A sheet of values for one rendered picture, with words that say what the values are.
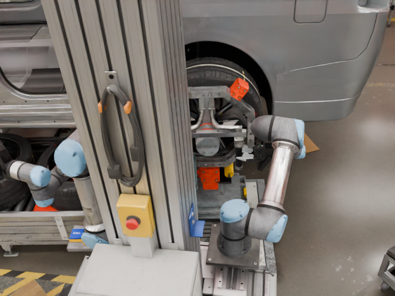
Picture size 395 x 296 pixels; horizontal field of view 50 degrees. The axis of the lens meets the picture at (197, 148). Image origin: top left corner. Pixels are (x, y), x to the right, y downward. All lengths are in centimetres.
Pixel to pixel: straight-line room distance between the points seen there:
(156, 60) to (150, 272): 66
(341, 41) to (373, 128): 173
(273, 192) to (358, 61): 115
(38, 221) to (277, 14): 190
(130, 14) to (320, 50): 173
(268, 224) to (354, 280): 128
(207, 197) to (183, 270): 167
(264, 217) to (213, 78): 96
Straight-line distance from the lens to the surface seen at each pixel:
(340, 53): 257
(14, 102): 294
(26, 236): 304
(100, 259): 139
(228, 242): 182
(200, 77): 238
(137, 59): 97
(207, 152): 238
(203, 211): 294
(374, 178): 360
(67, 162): 149
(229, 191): 298
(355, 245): 307
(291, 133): 182
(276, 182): 176
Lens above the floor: 229
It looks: 38 degrees down
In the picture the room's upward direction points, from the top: 4 degrees counter-clockwise
